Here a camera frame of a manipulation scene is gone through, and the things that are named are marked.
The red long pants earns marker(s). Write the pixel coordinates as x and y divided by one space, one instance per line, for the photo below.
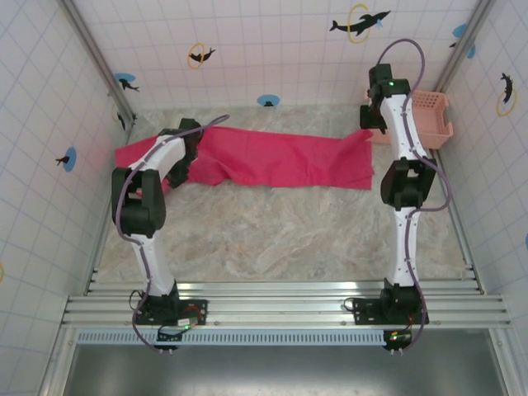
288 156

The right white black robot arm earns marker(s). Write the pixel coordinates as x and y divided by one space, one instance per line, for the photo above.
406 185

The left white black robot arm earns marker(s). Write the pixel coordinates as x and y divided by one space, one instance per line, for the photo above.
140 206

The pink plastic basket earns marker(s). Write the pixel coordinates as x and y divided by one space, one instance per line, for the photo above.
433 119

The blue oval shark sticker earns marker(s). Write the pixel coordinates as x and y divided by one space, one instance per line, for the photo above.
127 81

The blue circle black animal sticker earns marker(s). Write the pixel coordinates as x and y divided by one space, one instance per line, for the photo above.
68 158

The left green circuit board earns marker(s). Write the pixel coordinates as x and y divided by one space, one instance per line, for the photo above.
186 323

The green circuit board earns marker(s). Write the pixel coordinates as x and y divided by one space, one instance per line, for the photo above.
399 337
186 323

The right green circuit board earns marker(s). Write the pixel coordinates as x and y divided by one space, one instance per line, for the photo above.
399 337

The left aluminium side rail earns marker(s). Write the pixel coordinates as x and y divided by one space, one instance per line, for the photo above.
105 214

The aluminium side rail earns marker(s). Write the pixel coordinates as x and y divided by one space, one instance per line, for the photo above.
462 231
105 214

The blue oval wall sticker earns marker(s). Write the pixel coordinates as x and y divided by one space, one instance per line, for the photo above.
268 100

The right aluminium corner post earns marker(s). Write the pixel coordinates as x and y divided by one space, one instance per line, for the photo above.
466 45

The aluminium corner post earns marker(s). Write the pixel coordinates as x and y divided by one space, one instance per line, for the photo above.
466 45
99 62

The blue patch wall sticker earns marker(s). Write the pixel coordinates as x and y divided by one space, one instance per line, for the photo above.
471 51
460 31

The left aluminium corner post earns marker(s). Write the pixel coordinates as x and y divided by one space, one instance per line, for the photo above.
99 62

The right aluminium side rail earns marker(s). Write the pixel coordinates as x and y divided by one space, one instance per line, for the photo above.
462 231

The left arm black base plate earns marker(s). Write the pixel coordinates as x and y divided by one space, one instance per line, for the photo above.
194 309

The aluminium front rail beam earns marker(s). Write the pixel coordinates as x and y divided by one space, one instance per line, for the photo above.
280 303

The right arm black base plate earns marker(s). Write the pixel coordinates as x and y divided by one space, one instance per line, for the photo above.
367 311

